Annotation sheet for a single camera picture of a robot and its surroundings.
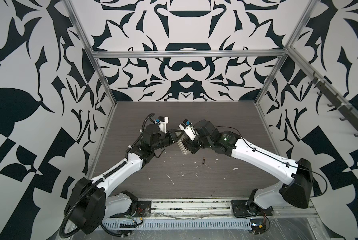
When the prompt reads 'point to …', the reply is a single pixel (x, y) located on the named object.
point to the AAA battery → (203, 160)
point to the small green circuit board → (258, 226)
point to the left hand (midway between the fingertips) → (185, 129)
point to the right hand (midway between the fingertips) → (184, 140)
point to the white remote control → (183, 145)
